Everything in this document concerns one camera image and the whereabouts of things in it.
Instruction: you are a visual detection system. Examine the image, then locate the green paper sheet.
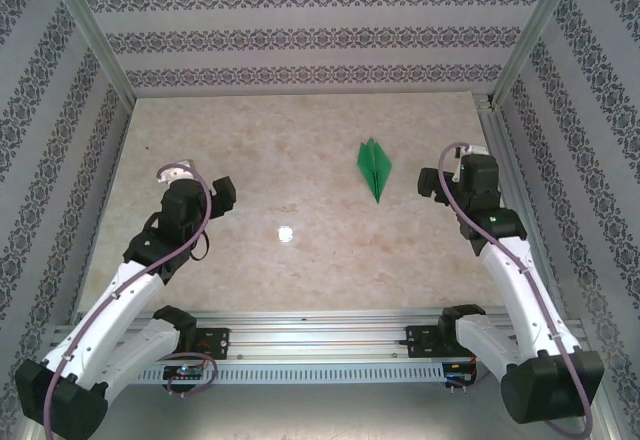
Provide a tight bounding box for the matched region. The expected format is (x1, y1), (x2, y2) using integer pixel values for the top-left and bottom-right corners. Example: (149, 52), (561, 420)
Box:
(356, 137), (395, 205)

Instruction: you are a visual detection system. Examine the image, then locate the grey metal sheet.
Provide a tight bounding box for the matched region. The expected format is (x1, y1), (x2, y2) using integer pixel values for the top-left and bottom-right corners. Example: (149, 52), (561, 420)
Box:
(49, 359), (614, 440)

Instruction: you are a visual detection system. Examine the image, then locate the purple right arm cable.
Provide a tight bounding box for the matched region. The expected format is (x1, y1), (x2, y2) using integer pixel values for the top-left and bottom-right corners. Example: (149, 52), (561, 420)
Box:
(438, 142), (596, 436)

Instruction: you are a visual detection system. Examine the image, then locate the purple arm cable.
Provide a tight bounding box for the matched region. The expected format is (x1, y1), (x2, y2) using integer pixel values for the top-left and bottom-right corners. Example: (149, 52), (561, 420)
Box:
(438, 142), (596, 436)
(42, 159), (217, 440)

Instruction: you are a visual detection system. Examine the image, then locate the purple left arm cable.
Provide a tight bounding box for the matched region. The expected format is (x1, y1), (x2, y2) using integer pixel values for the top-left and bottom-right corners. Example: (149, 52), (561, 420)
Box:
(42, 159), (217, 440)

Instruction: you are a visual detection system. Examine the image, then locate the aluminium side rail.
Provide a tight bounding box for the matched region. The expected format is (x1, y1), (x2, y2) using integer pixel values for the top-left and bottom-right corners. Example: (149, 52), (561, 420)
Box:
(474, 92), (569, 321)

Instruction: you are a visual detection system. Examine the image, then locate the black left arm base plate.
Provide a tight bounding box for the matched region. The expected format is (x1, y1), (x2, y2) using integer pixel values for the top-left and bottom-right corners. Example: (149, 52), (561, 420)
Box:
(192, 327), (232, 361)

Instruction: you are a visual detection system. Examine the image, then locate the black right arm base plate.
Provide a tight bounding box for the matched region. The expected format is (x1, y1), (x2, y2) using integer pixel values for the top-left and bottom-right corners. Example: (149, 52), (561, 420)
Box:
(405, 324), (451, 359)

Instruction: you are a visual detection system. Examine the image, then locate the aluminium mounting rail beam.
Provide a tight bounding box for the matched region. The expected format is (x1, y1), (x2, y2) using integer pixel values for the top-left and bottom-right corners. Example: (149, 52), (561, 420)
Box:
(52, 309), (587, 362)

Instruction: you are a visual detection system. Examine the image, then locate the aluminium frame post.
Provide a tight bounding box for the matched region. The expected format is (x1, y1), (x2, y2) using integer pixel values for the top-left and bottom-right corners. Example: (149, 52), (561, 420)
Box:
(492, 0), (586, 109)
(42, 0), (137, 106)

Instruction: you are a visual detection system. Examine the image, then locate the slotted white cable duct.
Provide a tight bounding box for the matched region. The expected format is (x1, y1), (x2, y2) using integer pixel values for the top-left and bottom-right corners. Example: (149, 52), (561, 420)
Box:
(132, 362), (447, 386)

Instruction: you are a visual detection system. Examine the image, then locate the aluminium lower frame rail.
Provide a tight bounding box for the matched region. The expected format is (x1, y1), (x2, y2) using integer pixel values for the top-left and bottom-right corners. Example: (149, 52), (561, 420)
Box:
(584, 354), (632, 440)

